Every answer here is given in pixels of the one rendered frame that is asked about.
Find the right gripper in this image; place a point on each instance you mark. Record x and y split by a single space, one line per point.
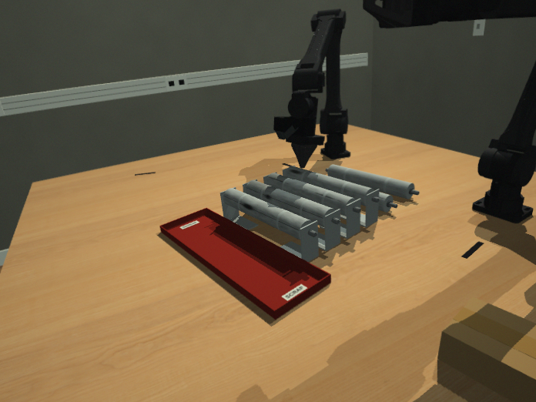
303 149

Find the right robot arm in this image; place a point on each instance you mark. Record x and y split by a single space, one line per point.
309 75

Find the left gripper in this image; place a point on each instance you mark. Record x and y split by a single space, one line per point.
406 13

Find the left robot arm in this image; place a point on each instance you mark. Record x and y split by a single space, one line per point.
505 201

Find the red rectangular tray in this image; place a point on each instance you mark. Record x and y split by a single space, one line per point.
266 274

